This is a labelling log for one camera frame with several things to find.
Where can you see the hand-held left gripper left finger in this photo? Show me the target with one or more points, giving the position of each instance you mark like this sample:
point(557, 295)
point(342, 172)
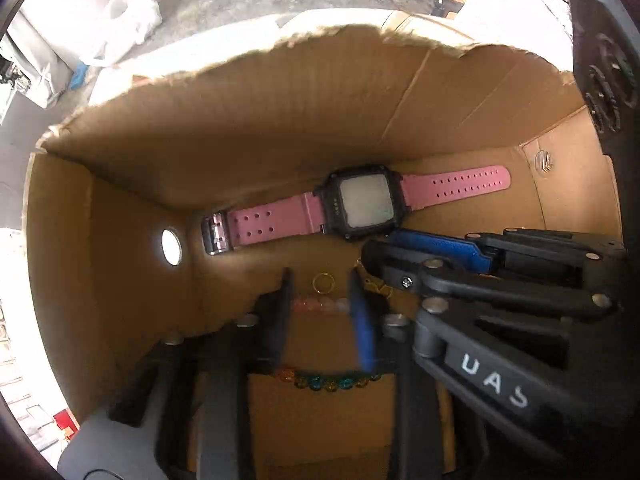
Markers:
point(286, 320)

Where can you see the white plastic bag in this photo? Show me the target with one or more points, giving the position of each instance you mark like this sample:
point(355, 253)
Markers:
point(127, 20)

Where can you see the brown cardboard box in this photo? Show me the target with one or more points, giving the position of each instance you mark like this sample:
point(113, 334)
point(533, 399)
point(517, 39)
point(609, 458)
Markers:
point(150, 260)

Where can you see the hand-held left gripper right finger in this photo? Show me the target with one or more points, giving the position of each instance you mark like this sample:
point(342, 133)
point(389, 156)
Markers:
point(362, 330)

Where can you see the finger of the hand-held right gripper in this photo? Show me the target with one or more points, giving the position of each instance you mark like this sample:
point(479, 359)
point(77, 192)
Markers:
point(500, 360)
point(440, 247)

